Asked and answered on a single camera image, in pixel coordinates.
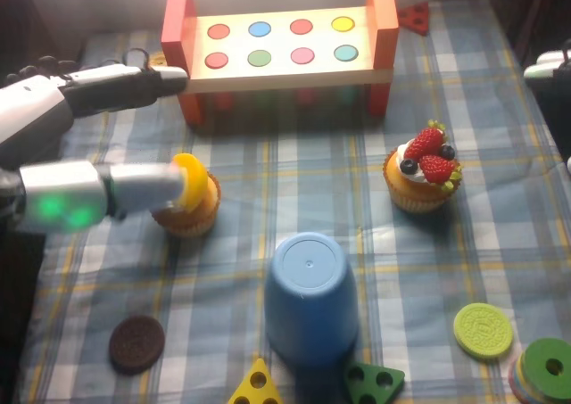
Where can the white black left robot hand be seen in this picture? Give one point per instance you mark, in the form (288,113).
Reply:
(40,105)

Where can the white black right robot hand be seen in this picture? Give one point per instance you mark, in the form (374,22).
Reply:
(546,67)

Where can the cupcake with strawberries and blueberries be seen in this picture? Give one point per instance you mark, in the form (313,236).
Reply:
(415,194)

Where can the cupcake with yellow peach slice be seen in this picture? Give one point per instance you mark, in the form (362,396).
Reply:
(201,212)

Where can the red wooden peg bench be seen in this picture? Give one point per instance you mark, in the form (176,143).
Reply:
(281,43)

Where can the red triangle block with holes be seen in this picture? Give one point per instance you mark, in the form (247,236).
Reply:
(424,27)

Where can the blue plaid tablecloth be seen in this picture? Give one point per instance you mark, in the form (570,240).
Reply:
(312,176)

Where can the brown sandwich cookie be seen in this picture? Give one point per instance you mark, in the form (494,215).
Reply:
(137,345)

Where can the green sandwich cookie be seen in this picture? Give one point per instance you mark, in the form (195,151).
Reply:
(483,331)

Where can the multicolour stacked rings toy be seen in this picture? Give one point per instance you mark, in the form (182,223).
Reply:
(516,381)

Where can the blue plastic cup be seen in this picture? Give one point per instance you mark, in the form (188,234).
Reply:
(312,306)

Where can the yellow triangle block with holes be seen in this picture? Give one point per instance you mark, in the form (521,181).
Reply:
(250,389)

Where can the green triangle block with holes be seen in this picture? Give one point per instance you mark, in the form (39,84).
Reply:
(369,385)

